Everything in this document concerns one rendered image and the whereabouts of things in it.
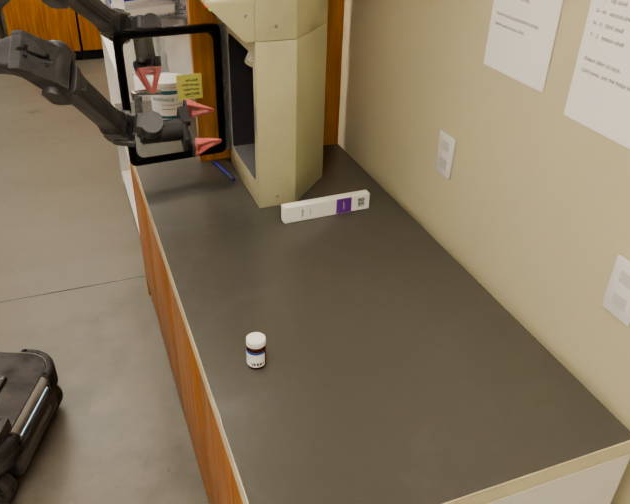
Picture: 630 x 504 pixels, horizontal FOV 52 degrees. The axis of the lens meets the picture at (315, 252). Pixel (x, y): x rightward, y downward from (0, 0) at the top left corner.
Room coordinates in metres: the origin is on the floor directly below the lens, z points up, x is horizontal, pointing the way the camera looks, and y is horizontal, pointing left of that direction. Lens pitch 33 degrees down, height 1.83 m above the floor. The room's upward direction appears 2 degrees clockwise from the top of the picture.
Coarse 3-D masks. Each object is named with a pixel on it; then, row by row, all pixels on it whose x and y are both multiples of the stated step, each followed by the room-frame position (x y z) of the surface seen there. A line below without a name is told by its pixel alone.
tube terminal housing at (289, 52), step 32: (256, 0) 1.62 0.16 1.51; (288, 0) 1.65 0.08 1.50; (320, 0) 1.79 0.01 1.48; (256, 32) 1.62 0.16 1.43; (288, 32) 1.65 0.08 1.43; (320, 32) 1.80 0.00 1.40; (256, 64) 1.62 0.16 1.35; (288, 64) 1.65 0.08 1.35; (320, 64) 1.80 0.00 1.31; (256, 96) 1.62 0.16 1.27; (288, 96) 1.65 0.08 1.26; (320, 96) 1.81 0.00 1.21; (288, 128) 1.65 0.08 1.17; (320, 128) 1.82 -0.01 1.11; (256, 160) 1.63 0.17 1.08; (288, 160) 1.65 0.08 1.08; (320, 160) 1.82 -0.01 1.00; (256, 192) 1.64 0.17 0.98; (288, 192) 1.65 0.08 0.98
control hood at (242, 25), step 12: (204, 0) 1.61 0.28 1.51; (216, 0) 1.60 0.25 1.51; (228, 0) 1.60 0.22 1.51; (240, 0) 1.61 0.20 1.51; (252, 0) 1.62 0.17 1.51; (216, 12) 1.58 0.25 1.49; (228, 12) 1.59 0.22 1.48; (240, 12) 1.60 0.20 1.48; (252, 12) 1.62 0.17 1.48; (228, 24) 1.59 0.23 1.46; (240, 24) 1.60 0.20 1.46; (252, 24) 1.62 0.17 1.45; (240, 36) 1.60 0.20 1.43; (252, 36) 1.62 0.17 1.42
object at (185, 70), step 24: (192, 24) 1.87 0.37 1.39; (144, 48) 1.80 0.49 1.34; (168, 48) 1.83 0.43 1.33; (192, 48) 1.86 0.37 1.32; (144, 72) 1.79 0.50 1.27; (168, 72) 1.83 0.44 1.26; (192, 72) 1.86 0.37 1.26; (120, 96) 1.76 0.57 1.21; (144, 96) 1.79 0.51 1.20; (168, 96) 1.82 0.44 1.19; (192, 96) 1.85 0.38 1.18; (192, 120) 1.85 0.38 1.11; (216, 120) 1.88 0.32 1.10; (144, 144) 1.78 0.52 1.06; (168, 144) 1.82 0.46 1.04
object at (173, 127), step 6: (180, 114) 1.60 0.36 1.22; (168, 120) 1.59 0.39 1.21; (174, 120) 1.59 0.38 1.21; (180, 120) 1.59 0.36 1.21; (168, 126) 1.57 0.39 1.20; (174, 126) 1.58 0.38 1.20; (180, 126) 1.58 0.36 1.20; (186, 126) 1.58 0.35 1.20; (162, 132) 1.56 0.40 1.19; (168, 132) 1.56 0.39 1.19; (174, 132) 1.57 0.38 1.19; (180, 132) 1.57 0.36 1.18; (186, 132) 1.57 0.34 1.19; (162, 138) 1.56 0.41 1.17; (168, 138) 1.56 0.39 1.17; (174, 138) 1.57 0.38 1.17; (180, 138) 1.58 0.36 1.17; (186, 138) 1.55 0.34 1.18; (186, 144) 1.56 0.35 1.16; (186, 150) 1.58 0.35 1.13
